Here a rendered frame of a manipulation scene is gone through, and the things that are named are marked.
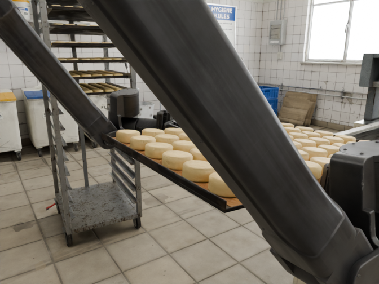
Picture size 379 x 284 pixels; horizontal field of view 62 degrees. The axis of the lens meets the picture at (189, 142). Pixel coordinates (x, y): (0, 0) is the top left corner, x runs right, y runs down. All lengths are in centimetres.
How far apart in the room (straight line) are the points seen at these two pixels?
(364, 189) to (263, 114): 15
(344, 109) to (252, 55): 203
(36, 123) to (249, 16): 417
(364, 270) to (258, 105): 18
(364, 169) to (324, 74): 534
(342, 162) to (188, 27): 21
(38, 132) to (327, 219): 387
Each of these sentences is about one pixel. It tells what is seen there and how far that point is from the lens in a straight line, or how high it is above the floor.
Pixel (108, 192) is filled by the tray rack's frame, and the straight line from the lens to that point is 254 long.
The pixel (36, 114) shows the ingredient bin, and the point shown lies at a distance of 399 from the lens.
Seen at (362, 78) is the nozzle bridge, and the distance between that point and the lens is 178.
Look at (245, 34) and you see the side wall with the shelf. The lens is 627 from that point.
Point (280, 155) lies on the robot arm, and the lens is 24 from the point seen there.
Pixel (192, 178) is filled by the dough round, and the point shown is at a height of 101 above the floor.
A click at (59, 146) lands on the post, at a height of 68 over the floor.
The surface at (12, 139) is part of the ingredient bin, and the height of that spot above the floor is 26.
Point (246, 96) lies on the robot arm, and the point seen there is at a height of 115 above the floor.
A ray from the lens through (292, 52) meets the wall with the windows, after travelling 604.
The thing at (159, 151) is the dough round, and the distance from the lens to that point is 54.
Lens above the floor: 117
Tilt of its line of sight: 16 degrees down
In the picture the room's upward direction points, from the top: straight up
